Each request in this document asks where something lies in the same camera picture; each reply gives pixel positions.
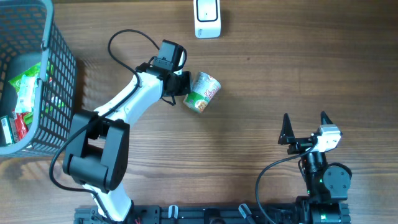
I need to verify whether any small green box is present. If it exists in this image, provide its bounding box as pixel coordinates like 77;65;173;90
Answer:
1;115;19;146

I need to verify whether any camera cable black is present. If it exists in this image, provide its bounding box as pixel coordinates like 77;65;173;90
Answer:
49;29;161;215
255;136;318;224

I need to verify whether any white barcode scanner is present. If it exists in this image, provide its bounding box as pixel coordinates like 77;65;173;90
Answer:
193;0;221;39

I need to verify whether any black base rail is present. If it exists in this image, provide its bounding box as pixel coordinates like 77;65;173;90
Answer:
73;203;352;224

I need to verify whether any right camera cable black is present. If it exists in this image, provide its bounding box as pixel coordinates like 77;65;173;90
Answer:
255;136;318;224

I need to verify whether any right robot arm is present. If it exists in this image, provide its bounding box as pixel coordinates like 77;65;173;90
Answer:
278;111;353;224

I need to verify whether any left camera cable black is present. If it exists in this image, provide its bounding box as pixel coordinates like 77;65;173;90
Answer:
49;29;161;215

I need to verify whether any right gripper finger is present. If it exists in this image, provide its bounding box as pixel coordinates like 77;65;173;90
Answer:
320;111;333;125
278;113;295;145

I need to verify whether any green snack bag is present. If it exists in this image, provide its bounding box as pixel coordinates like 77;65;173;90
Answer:
9;62;41;113

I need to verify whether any red snack packet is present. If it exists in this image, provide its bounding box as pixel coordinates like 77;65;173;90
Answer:
12;111;29;140

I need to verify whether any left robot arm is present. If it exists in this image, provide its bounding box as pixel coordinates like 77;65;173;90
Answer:
63;62;193;223

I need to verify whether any cup noodles container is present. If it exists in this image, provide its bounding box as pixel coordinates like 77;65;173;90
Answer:
183;72;221;113

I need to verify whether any grey plastic shopping basket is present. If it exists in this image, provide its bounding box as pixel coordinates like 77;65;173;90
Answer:
1;1;77;157

